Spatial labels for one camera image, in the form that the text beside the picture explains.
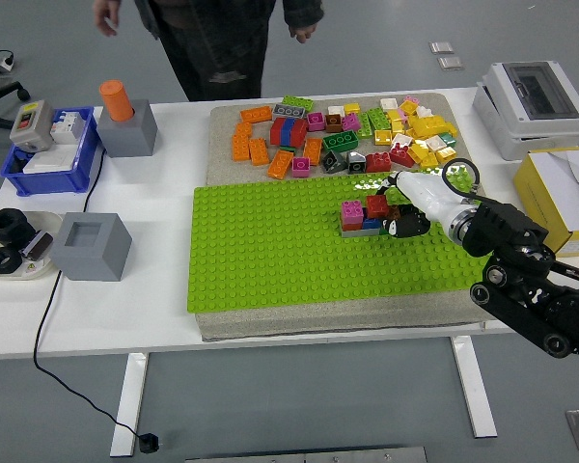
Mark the red square toy brick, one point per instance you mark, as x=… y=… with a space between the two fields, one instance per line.
x=401 y=155
x=376 y=206

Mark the blue long toy brick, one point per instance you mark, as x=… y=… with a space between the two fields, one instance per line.
x=288 y=130

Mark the white circuit breaker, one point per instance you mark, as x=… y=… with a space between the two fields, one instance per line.
x=68 y=128

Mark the small black hex nut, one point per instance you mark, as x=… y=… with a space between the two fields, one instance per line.
x=5 y=261

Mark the blue plastic bin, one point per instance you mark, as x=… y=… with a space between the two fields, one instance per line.
x=48 y=182

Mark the green square toy brick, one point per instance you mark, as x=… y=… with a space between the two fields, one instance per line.
x=448 y=140

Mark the person's left hand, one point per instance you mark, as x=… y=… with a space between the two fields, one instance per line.
x=304 y=33

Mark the white table leg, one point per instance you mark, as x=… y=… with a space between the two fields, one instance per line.
x=473 y=386
x=130 y=405

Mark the grey flat toy brick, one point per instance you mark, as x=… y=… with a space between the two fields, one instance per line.
x=359 y=232

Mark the yellow large toy brick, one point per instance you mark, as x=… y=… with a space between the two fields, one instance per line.
x=429 y=126

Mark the long metal floor plate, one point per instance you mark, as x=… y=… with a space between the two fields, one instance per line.
x=309 y=454

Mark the dark green long toy brick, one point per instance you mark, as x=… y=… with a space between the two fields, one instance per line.
x=339 y=141

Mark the green small toy brick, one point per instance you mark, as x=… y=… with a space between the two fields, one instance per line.
x=287 y=148

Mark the orange cylinder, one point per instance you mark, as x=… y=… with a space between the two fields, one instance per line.
x=117 y=101

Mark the grey switch box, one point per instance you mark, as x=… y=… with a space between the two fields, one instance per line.
x=31 y=125

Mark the large black hex nut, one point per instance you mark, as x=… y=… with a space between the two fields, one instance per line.
x=7 y=226

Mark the white square toy brick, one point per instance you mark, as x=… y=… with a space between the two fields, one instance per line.
x=335 y=110
x=401 y=140
x=425 y=112
x=434 y=144
x=388 y=103

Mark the lime long toy brick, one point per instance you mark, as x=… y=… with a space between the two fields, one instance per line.
x=297 y=101
x=378 y=118
x=365 y=126

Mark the grey-brown foam mat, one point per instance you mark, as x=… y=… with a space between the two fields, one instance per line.
x=218 y=159

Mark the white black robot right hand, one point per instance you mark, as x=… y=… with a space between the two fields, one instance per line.
x=429 y=198

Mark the yellow white cardboard box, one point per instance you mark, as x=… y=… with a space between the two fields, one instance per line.
x=545 y=202

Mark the white electrical enclosure box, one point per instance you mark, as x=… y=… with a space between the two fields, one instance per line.
x=502 y=111

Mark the black office chair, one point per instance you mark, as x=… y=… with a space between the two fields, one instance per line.
x=0 y=94

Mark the blue square toy brick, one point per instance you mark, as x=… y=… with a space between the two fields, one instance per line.
x=370 y=223

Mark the black sloped toy brick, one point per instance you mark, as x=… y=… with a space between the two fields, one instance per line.
x=356 y=163

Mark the green studded baseplate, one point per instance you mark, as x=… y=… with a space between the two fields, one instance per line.
x=270 y=251

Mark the person's right hand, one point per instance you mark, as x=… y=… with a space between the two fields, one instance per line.
x=106 y=17

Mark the pink square toy brick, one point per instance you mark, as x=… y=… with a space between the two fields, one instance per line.
x=301 y=167
x=352 y=213
x=351 y=122
x=315 y=120

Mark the orange long toy brick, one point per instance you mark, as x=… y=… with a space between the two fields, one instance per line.
x=280 y=165
x=259 y=152
x=243 y=129
x=311 y=152
x=240 y=148
x=256 y=114

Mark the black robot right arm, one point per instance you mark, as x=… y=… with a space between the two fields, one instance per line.
x=506 y=226

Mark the person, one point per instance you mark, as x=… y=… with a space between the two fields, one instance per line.
x=212 y=48

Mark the white wall switch plate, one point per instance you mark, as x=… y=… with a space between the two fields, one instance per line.
x=50 y=161

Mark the white oval tray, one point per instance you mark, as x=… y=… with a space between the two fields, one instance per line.
x=46 y=222

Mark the dark green sloped toy brick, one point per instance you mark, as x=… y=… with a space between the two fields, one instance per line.
x=332 y=161

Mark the grey cube with square recess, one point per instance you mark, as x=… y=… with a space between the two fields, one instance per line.
x=87 y=260

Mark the grey long toy brick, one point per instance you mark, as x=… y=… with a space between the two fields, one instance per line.
x=288 y=110

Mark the yellow long toy brick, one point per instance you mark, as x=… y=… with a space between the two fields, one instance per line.
x=394 y=121

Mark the yellow square toy brick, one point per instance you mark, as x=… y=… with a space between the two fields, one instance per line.
x=408 y=106
x=383 y=137
x=350 y=108
x=447 y=154
x=417 y=152
x=429 y=161

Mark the silver floor plate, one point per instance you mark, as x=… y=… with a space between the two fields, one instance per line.
x=442 y=47
x=450 y=63

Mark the grey cube holder block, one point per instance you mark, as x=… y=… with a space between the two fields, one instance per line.
x=128 y=135

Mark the red flat toy brick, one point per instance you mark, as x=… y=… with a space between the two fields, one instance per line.
x=352 y=227

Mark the brown square toy brick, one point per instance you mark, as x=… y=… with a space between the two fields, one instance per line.
x=333 y=124
x=394 y=212

